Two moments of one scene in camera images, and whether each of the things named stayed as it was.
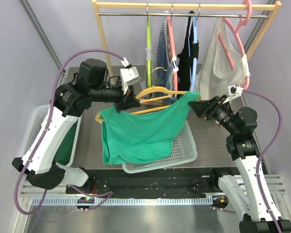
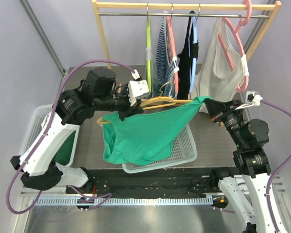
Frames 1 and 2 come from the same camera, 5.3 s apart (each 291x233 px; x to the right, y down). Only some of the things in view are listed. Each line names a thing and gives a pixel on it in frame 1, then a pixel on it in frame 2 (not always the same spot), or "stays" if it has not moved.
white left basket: x=39 y=113 stays
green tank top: x=134 y=139 stays
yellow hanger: x=155 y=88 to x=101 y=121
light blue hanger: x=195 y=41 stays
